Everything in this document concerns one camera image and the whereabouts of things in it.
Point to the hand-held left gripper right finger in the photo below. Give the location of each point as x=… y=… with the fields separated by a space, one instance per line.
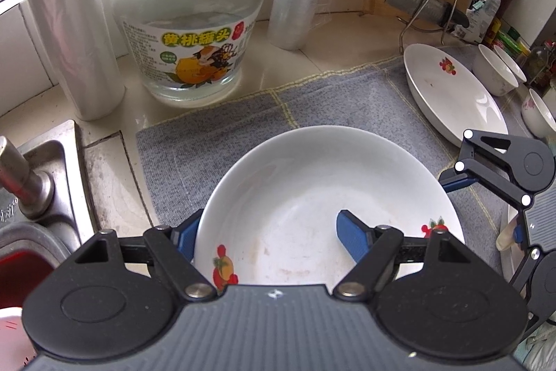
x=351 y=232

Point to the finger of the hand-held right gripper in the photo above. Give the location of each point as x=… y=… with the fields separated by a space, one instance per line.
x=523 y=273
x=458 y=181

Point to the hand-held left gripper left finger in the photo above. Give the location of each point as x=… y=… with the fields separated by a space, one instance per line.
x=187 y=238

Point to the white fruit print plate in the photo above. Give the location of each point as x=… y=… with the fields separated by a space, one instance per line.
x=295 y=197
x=447 y=93

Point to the grey checked cloth mat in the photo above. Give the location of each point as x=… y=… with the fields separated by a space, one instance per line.
x=208 y=145

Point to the stainless steel sink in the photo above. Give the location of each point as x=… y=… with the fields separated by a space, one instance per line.
x=69 y=179

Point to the clear glass bottle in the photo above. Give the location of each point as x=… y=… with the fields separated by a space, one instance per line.
x=543 y=62

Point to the green seasoning packet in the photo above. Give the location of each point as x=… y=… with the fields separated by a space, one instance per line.
x=514 y=43

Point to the red white plastic basin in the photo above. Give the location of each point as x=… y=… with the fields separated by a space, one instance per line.
x=17 y=279

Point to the metal faucet base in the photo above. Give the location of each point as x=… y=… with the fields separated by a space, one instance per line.
x=21 y=175

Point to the labelled glass jar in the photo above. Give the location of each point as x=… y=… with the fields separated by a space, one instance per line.
x=186 y=6

